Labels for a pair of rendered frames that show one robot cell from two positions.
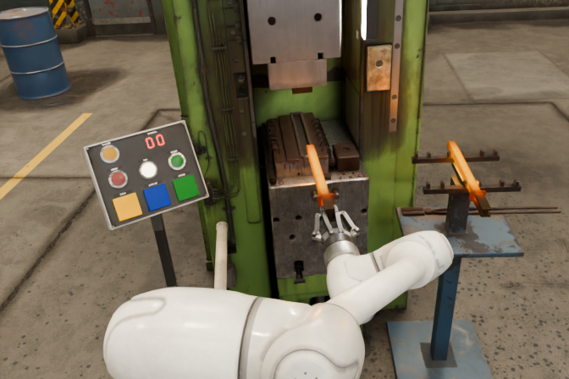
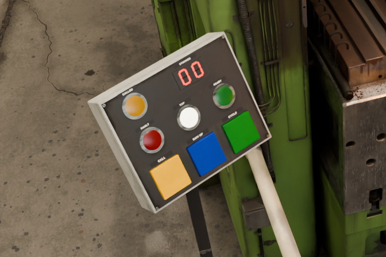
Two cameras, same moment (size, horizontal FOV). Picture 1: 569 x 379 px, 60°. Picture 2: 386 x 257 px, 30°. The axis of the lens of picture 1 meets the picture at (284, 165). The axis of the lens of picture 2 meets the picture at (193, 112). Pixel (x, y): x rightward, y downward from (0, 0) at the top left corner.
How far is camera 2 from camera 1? 0.60 m
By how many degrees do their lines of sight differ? 13
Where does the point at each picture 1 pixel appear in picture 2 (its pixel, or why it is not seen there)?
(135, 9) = not seen: outside the picture
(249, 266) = (288, 195)
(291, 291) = (362, 226)
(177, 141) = (219, 66)
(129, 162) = (162, 112)
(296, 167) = (378, 68)
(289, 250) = (364, 179)
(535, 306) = not seen: outside the picture
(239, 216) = (277, 134)
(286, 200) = (367, 116)
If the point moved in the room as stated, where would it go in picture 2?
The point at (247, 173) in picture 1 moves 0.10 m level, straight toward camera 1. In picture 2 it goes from (291, 77) to (303, 100)
